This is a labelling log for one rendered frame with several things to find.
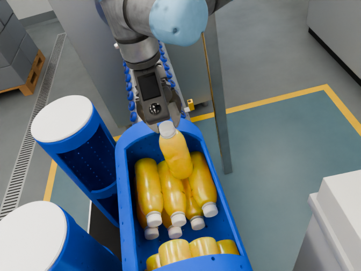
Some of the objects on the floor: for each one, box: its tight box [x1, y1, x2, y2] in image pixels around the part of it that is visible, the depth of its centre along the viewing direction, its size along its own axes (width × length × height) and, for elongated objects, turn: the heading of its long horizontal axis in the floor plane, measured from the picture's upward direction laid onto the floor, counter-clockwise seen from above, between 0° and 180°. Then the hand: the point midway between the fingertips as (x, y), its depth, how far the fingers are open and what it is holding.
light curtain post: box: [201, 12, 233, 174], centre depth 144 cm, size 6×6×170 cm
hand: (166, 128), depth 67 cm, fingers closed on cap, 4 cm apart
